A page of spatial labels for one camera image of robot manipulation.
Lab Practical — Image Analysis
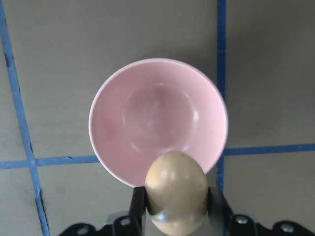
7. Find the pink bowl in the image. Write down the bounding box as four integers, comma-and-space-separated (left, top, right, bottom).
89, 59, 228, 187

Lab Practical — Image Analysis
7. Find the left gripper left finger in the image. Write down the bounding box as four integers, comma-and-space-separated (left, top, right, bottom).
60, 186, 147, 236

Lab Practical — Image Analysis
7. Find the brown egg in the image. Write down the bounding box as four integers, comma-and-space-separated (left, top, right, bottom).
145, 150, 208, 236

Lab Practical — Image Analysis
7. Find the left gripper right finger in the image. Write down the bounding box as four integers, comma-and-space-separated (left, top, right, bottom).
208, 187, 315, 236

